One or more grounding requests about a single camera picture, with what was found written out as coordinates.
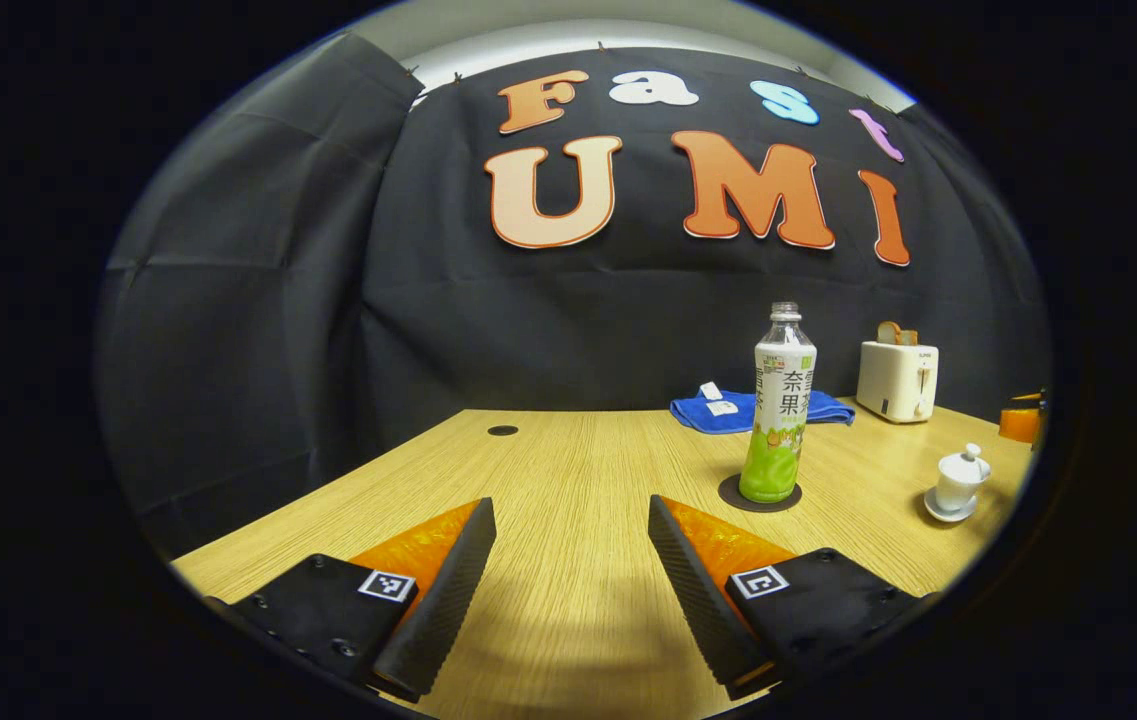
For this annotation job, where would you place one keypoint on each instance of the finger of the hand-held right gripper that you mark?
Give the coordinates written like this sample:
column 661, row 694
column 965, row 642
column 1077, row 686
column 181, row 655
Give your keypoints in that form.
column 1020, row 425

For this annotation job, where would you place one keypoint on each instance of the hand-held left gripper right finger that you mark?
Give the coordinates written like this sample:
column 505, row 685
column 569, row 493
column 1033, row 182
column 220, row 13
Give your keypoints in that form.
column 693, row 600

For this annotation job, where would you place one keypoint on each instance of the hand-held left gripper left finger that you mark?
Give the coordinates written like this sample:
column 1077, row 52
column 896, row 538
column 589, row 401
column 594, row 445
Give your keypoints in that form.
column 448, row 600

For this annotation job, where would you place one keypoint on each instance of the white teacup lid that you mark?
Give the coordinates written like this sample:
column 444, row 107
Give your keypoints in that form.
column 966, row 465

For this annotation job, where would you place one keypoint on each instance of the white teacup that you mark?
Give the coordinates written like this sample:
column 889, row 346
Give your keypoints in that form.
column 958, row 492

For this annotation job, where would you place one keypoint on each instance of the dark round coaster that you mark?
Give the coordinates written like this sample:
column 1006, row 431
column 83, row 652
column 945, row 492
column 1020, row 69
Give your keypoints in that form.
column 728, row 497

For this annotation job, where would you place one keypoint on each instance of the clear water bottle green label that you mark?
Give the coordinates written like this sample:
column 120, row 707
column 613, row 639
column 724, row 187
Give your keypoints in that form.
column 780, row 400

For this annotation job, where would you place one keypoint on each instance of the white saucer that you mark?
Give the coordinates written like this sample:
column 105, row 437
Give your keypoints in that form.
column 938, row 510

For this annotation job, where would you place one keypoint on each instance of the cream toaster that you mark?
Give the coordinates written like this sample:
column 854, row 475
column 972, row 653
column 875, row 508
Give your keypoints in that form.
column 896, row 382

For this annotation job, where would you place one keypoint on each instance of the blue folded towel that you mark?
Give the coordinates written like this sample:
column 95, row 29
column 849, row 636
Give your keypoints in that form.
column 713, row 415

